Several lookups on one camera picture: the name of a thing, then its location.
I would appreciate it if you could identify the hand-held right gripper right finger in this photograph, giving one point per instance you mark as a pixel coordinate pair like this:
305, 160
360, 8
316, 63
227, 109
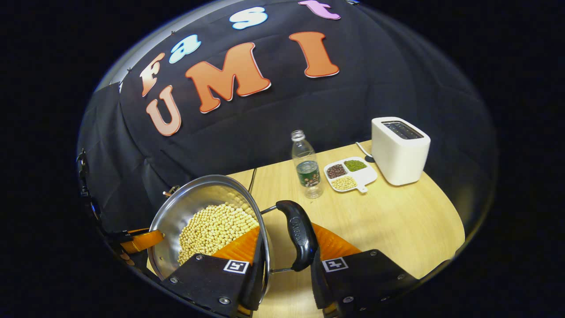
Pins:
366, 278

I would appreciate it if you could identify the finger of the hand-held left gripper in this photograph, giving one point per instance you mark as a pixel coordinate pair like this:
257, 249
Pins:
141, 240

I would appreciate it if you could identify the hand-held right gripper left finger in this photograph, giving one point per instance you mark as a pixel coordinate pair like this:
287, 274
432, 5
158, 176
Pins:
256, 287

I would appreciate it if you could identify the pile of yellow soybeans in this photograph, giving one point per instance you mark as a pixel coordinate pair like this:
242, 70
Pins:
207, 229

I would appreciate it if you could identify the stainless steel pot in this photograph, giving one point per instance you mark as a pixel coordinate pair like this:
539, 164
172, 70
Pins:
198, 194

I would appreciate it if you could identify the white divided bean plate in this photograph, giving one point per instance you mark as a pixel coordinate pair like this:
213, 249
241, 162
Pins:
364, 176

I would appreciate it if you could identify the white toaster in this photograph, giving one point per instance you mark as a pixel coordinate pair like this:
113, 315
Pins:
397, 163

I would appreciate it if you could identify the clear plastic water bottle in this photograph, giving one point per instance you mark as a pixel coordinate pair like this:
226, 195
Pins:
307, 172

